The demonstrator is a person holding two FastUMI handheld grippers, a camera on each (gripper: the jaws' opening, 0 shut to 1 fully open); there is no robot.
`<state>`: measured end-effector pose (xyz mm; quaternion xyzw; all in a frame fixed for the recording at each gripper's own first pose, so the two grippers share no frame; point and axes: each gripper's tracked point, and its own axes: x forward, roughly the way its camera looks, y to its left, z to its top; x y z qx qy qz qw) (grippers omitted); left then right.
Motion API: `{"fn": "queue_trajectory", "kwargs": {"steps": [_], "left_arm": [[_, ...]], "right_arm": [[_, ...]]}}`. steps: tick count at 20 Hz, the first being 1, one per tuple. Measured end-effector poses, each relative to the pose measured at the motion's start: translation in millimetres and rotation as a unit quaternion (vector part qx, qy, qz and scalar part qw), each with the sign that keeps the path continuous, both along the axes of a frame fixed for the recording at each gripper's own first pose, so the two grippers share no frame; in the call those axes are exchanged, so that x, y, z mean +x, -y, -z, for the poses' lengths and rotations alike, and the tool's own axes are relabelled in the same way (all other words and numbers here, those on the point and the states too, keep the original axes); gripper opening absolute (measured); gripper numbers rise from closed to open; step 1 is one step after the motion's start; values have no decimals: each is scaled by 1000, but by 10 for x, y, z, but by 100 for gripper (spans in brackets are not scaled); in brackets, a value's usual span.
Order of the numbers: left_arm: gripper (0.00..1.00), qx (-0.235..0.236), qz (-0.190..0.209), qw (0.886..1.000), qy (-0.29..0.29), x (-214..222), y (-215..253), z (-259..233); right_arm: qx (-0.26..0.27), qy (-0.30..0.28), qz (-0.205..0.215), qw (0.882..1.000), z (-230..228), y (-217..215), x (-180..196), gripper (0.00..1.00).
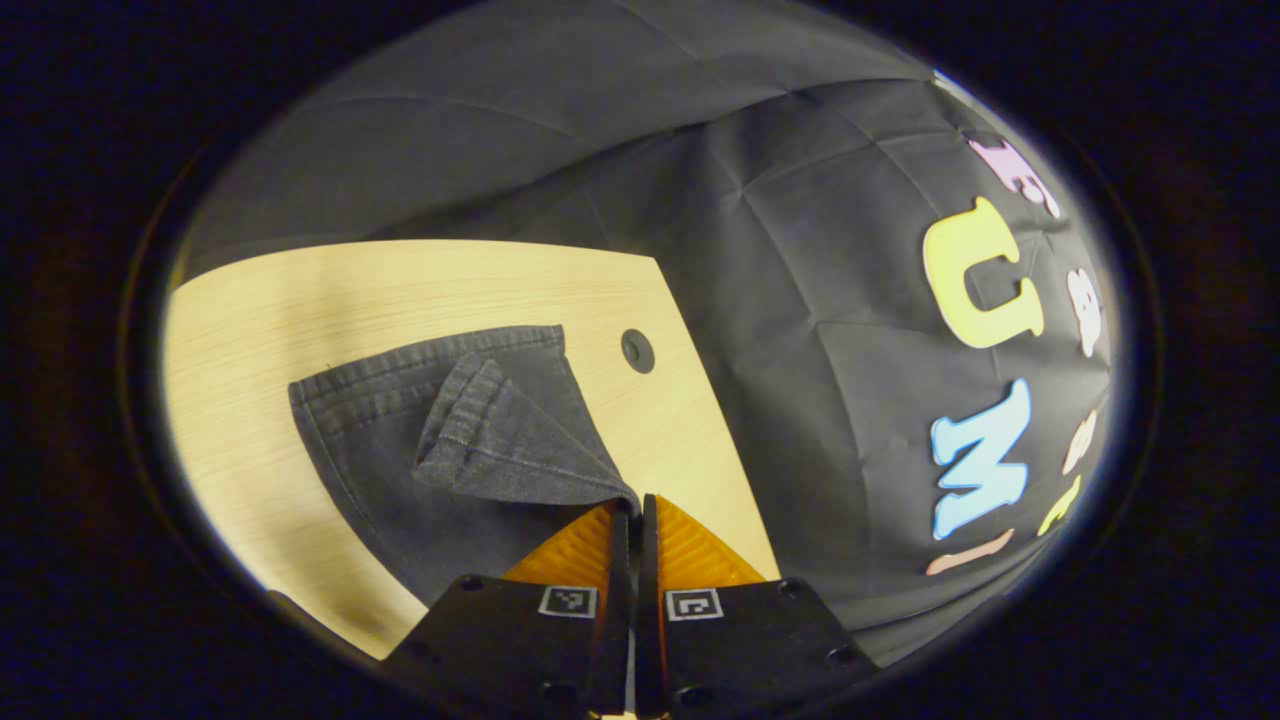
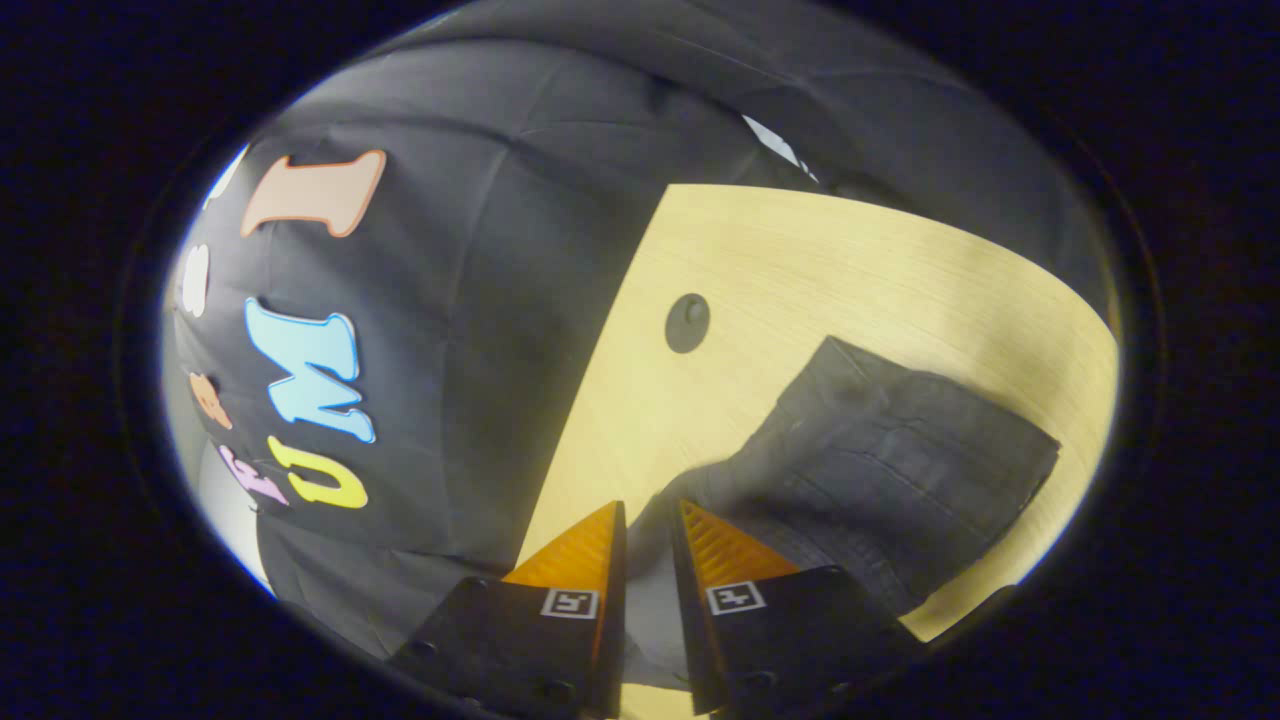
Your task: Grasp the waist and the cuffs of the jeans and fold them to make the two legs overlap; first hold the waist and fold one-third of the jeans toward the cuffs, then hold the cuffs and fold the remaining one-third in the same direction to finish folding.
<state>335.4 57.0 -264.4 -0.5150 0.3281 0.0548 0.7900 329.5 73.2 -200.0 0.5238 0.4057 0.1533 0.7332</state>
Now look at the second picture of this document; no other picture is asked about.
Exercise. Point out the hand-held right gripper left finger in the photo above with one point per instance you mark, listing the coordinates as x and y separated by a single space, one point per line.
612 610

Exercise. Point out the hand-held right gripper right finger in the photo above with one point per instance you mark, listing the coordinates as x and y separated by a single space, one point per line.
690 620

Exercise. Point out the black jeans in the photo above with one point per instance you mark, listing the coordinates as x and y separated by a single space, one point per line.
880 450

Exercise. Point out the black backdrop cloth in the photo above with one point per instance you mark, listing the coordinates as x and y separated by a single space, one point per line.
480 300

